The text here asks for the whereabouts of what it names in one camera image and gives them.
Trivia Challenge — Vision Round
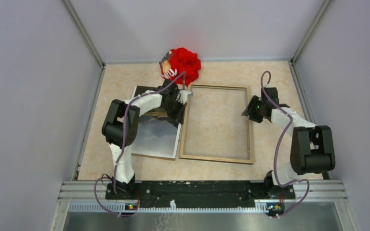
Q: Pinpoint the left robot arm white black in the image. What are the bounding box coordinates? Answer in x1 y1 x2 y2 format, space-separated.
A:
101 80 193 199

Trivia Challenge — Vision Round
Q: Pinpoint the aluminium front rail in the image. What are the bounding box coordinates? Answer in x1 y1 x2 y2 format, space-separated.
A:
51 180 359 231

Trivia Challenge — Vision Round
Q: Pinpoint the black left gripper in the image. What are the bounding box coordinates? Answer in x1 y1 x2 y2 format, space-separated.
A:
162 98 187 124

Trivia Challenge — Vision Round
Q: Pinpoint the landscape photo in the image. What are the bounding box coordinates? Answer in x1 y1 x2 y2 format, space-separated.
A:
131 100 182 159

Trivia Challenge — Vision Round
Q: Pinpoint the red crumpled cloth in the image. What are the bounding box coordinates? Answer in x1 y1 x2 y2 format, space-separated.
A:
159 47 201 87

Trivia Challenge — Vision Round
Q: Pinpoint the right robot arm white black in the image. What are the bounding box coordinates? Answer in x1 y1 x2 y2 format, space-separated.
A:
242 87 336 198

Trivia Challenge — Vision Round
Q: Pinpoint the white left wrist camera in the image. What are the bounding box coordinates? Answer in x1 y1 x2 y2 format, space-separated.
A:
177 90 194 104

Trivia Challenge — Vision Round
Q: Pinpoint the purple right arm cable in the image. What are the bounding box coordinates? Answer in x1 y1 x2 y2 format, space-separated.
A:
260 70 310 219

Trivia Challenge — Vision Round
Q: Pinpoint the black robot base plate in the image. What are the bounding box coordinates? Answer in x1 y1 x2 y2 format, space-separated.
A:
105 180 295 208

